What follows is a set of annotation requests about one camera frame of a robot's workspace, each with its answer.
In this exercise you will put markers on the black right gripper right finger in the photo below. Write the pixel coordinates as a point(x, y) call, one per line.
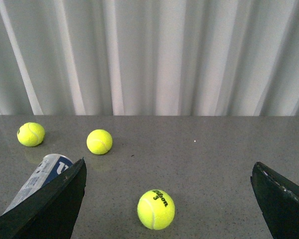
point(278, 199)

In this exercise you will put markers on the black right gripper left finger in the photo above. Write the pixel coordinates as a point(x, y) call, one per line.
point(51, 212)

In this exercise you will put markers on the Wilson tennis ball can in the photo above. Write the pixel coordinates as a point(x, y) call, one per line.
point(49, 168)

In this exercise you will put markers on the tennis ball with black logo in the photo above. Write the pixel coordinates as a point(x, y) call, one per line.
point(31, 134)

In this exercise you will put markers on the plain yellow tennis ball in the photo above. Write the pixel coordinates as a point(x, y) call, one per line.
point(99, 141)

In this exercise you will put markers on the Wilson 3 tennis ball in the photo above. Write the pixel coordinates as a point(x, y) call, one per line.
point(156, 209)

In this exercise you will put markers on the white pleated curtain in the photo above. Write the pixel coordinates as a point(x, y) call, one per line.
point(149, 57)

